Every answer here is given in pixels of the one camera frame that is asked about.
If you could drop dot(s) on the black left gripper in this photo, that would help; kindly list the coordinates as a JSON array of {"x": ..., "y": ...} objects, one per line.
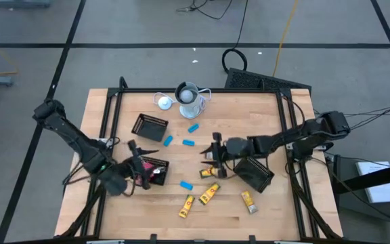
[{"x": 137, "y": 166}]

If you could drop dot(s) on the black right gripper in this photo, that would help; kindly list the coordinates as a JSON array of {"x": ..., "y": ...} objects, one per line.
[{"x": 220, "y": 152}]

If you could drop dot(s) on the blue eraser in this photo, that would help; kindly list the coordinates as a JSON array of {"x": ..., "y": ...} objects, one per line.
[
  {"x": 193, "y": 128},
  {"x": 186, "y": 185},
  {"x": 188, "y": 142},
  {"x": 168, "y": 140}
]

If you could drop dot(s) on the black plastic mesh basket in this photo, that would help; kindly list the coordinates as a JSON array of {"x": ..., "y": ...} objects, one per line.
[
  {"x": 149, "y": 128},
  {"x": 161, "y": 178},
  {"x": 254, "y": 176}
]

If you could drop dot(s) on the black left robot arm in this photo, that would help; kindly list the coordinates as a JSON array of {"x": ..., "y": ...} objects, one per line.
[{"x": 76, "y": 142}]

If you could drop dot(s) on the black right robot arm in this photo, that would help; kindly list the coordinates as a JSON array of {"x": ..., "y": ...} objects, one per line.
[{"x": 276, "y": 140}]

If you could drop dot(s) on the white cylindrical desk device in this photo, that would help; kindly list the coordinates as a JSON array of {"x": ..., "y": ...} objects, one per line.
[{"x": 190, "y": 108}]

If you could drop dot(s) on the white round puck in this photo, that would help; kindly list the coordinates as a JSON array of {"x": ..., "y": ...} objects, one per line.
[{"x": 165, "y": 103}]

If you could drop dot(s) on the black table edge clamp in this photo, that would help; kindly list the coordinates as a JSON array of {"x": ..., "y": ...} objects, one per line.
[
  {"x": 252, "y": 238},
  {"x": 153, "y": 237}
]

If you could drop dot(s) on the black perforated metal panel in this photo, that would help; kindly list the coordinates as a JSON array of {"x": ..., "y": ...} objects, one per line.
[{"x": 249, "y": 79}]

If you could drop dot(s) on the black stand beam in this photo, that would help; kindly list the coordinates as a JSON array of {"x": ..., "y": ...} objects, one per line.
[{"x": 367, "y": 179}]

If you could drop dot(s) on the white booklet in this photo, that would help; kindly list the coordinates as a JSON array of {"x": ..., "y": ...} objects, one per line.
[{"x": 384, "y": 193}]

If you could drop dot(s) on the black aluminium table frame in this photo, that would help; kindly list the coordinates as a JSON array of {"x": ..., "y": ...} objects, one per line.
[{"x": 141, "y": 90}]

